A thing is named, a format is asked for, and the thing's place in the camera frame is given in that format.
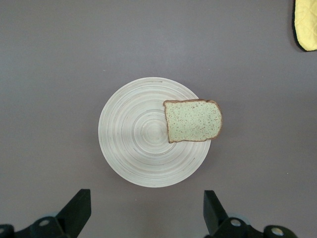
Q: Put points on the brown-crusted bread slice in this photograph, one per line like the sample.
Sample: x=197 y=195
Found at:
x=193 y=121

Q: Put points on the yellow quilted oven mitt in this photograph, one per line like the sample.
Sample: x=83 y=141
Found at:
x=307 y=24

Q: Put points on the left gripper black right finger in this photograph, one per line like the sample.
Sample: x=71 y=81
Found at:
x=215 y=218

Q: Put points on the brown table cover sheet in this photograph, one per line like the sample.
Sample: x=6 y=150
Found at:
x=49 y=49

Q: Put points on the round pale wooden plate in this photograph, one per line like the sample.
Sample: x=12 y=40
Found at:
x=133 y=138

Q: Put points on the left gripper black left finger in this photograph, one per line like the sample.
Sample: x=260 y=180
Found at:
x=74 y=215

